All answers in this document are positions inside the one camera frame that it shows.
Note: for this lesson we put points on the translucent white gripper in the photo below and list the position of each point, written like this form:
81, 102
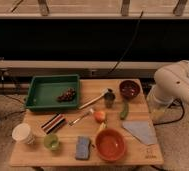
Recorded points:
158, 101

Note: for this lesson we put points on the blue grey towel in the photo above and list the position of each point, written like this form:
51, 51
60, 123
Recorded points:
141, 130

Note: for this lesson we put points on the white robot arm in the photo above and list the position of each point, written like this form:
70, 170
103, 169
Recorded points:
171, 82

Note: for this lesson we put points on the dark brown bowl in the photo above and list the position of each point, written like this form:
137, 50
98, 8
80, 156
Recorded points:
129, 89

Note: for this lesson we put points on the orange red bowl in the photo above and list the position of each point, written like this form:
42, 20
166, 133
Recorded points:
110, 145

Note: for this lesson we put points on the green cucumber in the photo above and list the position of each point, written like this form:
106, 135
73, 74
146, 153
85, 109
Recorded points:
125, 110

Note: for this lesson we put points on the small metal cup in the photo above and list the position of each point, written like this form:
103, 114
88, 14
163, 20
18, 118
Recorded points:
109, 99

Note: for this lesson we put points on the yellow banana piece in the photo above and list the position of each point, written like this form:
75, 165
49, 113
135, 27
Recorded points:
102, 126

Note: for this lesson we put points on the orange peach fruit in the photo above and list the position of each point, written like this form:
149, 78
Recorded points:
100, 116

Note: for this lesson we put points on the blue sponge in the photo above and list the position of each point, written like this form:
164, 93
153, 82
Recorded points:
83, 148

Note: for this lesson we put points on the dark grape bunch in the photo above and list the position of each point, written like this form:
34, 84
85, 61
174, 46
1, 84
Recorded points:
66, 96

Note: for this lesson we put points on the striped flat box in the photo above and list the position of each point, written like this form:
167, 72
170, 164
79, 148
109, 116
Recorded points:
54, 123

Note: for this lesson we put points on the green plastic tray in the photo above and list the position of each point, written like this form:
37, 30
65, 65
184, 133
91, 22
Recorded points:
44, 90

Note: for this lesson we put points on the green small cup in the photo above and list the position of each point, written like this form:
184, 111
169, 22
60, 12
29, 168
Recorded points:
51, 142

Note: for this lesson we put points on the white paper cup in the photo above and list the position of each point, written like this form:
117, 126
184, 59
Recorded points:
23, 133

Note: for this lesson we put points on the wooden handled spatula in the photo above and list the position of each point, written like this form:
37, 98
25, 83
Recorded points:
108, 90

